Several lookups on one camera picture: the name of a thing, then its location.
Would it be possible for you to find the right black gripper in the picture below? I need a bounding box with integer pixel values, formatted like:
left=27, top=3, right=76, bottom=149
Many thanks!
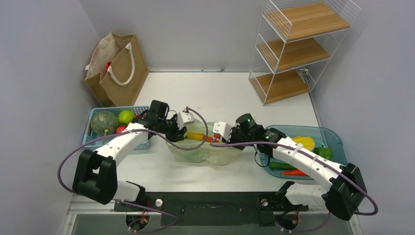
left=222, top=126, right=254, bottom=151

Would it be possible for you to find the green plastic grocery bag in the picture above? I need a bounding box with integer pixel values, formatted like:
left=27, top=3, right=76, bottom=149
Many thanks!
left=165, top=120, right=242, bottom=165

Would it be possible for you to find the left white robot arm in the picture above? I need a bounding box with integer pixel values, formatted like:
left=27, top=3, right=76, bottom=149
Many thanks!
left=72, top=100, right=194, bottom=211

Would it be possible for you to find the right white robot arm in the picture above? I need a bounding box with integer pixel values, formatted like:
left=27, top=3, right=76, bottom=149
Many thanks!
left=213, top=113, right=368, bottom=220

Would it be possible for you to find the green lime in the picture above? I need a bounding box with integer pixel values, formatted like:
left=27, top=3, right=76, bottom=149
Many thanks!
left=118, top=110, right=135, bottom=125

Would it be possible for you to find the red apple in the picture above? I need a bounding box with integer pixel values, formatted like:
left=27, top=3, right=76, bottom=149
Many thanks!
left=115, top=125, right=127, bottom=134

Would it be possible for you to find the yellow napa cabbage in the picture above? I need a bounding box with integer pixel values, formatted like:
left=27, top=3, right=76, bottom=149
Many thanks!
left=292, top=136, right=316, bottom=151

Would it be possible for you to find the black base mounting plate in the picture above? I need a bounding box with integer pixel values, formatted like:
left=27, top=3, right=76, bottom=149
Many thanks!
left=113, top=191, right=309, bottom=227

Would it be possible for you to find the brown jute tote bag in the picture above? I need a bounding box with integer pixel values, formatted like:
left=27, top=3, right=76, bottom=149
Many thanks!
left=84, top=32, right=149, bottom=107

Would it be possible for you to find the light blue plastic basket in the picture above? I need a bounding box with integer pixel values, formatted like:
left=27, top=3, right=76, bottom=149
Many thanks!
left=82, top=106, right=150, bottom=151

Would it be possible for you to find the teal plastic tray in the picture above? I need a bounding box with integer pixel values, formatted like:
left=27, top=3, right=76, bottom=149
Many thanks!
left=255, top=125, right=348, bottom=181

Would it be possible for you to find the green bell pepper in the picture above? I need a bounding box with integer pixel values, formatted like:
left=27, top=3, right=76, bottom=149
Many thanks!
left=313, top=147, right=333, bottom=161

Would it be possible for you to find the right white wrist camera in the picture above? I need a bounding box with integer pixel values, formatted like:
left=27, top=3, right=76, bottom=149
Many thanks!
left=212, top=121, right=233, bottom=142

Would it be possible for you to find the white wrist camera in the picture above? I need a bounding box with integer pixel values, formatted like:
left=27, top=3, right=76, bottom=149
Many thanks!
left=177, top=111, right=195, bottom=130
left=212, top=121, right=233, bottom=142

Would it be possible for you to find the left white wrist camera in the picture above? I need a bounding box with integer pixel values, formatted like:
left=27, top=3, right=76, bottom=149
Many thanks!
left=177, top=111, right=195, bottom=130

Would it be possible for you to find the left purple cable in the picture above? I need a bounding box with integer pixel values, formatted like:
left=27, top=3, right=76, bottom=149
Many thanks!
left=57, top=106, right=210, bottom=234

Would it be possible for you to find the purple cable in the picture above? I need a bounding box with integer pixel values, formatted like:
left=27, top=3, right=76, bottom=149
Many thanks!
left=210, top=138, right=379, bottom=234
left=57, top=106, right=210, bottom=234

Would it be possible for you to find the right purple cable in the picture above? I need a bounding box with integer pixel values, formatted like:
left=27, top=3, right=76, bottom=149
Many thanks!
left=210, top=138, right=379, bottom=234

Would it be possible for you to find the white wire wooden shelf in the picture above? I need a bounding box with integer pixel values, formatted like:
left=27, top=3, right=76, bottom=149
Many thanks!
left=249, top=0, right=361, bottom=105

